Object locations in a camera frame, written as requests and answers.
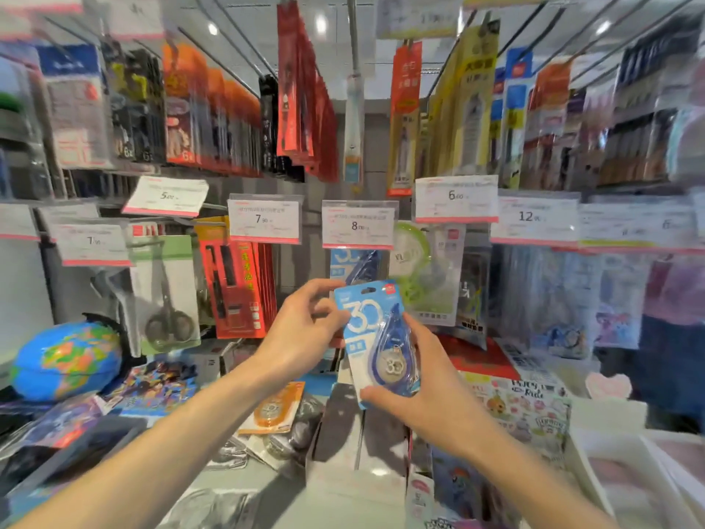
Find person's left hand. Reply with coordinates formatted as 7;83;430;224
253;278;351;381

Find person's right hand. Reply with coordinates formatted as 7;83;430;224
361;313;496;464

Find blue correction tape pack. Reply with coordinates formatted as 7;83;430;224
334;279;422;409
329;248;381;286

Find orange correction tape pack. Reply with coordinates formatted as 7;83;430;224
236;381;307;436

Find green correction tape pack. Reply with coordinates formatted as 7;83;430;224
388;220;468;327

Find person's left forearm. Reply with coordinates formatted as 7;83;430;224
10;352;287;529

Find white pink display box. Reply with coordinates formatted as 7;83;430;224
567;426;705;529

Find red cardboard box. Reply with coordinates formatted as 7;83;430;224
440;335;521;381

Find pony sticker bag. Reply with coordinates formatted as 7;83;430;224
429;448;485;522

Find stack of red pen packs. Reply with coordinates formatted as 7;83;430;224
193;217;279;339

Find white printed sticker box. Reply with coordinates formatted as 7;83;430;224
462;371;574;469

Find small white boxes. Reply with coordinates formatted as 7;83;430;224
187;338;243;386

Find open white cardboard box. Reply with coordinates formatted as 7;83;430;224
305;382;411;502

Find clear pack with black item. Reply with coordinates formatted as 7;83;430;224
454;247;492;350

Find green card scissors pack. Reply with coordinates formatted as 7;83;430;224
129;235;202;356

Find row of clear sticker bags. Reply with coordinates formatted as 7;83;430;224
490;247;705;361

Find blue cartoon card box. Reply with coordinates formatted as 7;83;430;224
101;360;199;420

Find white heart-top box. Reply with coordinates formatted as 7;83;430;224
570;371;648;436

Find row of black ink packs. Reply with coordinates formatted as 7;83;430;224
258;73;307;182

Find white slim pack blue label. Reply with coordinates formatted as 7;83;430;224
342;73;366;188

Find row of blue clear bags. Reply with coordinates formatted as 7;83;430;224
633;313;705;422

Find blue globe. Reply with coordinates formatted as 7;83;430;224
10;322;123;403

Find row of red slim packs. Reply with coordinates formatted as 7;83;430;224
275;0;340;182

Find purple card pack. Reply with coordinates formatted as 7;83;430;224
0;396;106;453

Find blue card tray box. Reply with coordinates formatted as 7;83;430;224
0;415;150;524

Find row of black yellow packs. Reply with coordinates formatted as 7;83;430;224
101;40;166;165

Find row of orange-topped packs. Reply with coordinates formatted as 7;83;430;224
520;60;574;191

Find row of blue-topped packs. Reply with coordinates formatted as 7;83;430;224
490;46;535;188

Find white label sticker pack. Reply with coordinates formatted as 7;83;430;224
35;43;114;169

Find row of black pen packs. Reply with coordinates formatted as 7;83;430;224
572;15;704;188

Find clear-handled scissors pack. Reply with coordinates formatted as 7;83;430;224
90;267;142;359

